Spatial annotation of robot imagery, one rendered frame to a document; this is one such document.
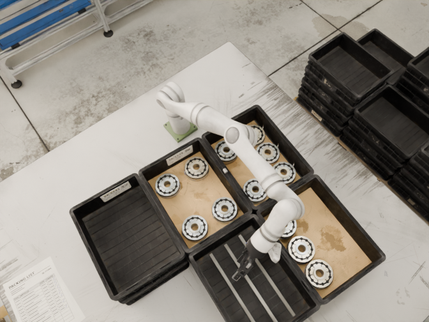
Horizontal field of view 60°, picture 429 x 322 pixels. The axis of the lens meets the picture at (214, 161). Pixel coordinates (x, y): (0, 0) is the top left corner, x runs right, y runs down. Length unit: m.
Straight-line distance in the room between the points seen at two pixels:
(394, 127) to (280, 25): 1.39
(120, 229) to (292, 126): 0.95
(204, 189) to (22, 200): 0.86
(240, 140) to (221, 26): 2.12
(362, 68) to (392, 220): 1.04
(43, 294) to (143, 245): 0.47
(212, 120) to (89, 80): 1.84
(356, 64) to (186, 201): 1.44
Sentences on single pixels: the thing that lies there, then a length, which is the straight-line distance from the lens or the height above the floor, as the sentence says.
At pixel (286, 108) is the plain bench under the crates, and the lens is 1.93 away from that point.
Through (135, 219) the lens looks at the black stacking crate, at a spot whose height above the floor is 0.83.
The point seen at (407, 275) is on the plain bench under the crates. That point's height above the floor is 0.70.
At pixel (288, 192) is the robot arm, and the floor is 1.15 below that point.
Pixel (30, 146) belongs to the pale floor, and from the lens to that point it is 2.94.
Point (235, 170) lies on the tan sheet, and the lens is 1.60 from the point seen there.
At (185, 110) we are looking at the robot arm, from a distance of 1.46.
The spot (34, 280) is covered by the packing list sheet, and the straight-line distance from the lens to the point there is 1.78.
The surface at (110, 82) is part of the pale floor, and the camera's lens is 3.04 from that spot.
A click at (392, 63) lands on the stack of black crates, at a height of 0.27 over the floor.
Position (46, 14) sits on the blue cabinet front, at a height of 0.43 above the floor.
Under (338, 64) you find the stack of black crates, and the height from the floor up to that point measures 0.49.
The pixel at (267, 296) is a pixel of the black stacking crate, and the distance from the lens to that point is 1.47.
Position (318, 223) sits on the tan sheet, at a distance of 1.56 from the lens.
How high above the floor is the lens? 2.28
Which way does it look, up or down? 64 degrees down
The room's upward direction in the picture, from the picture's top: 3 degrees counter-clockwise
